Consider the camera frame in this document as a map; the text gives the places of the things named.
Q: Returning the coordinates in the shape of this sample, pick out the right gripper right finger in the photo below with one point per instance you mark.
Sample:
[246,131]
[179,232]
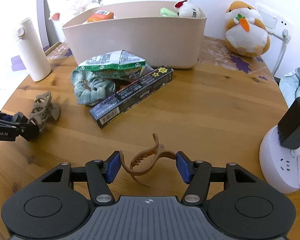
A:
[196,174]

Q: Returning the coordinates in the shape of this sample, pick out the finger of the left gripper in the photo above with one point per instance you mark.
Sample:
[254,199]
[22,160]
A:
[27,131]
[5,116]

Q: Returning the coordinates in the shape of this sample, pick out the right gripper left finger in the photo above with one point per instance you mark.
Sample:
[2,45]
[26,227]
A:
[99,174]

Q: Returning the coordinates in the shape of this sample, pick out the brown hair claw clip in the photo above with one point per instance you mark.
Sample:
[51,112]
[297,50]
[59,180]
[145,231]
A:
[144,161]

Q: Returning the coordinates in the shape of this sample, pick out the orange bottle with label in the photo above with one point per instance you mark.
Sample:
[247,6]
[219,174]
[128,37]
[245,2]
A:
[101,15]

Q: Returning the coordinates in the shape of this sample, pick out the small white plush red heart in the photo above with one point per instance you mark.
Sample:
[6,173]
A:
[187,10]

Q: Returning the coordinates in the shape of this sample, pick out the light green snack bag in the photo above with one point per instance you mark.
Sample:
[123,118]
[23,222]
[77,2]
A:
[165,12]

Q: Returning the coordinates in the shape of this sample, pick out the grey hair claw clip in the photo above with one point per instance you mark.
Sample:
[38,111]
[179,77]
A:
[43,108]

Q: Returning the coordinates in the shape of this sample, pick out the black long toothpaste box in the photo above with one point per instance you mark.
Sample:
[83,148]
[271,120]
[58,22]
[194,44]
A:
[123,100]

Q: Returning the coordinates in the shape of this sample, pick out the white thermos bottle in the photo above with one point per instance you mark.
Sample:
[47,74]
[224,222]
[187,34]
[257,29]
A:
[31,51]

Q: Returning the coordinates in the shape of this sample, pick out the green plaid scrunchie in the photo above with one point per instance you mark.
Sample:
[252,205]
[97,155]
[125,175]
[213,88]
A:
[90,89]

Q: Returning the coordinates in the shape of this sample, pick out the white round power strip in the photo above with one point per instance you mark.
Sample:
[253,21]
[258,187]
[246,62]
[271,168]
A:
[280,166]

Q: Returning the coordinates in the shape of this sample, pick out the black power adapter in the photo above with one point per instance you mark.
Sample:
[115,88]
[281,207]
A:
[289,127]

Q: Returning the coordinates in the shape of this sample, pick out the green white snack packet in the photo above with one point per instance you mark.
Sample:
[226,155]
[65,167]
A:
[120,65]

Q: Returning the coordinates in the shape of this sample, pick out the white plush lamb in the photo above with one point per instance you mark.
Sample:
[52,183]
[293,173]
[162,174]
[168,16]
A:
[72,8]

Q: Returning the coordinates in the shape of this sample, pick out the light blue folded cloth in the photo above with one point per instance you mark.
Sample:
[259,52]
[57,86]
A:
[290,86]

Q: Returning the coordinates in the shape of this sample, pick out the beige plastic storage bin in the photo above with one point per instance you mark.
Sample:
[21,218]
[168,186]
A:
[138,27]

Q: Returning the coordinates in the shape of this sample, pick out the orange hamster plush with carrot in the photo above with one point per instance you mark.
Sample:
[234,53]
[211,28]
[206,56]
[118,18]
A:
[245,32]

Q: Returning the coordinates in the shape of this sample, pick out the wall socket plate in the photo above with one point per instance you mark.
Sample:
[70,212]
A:
[275,24]

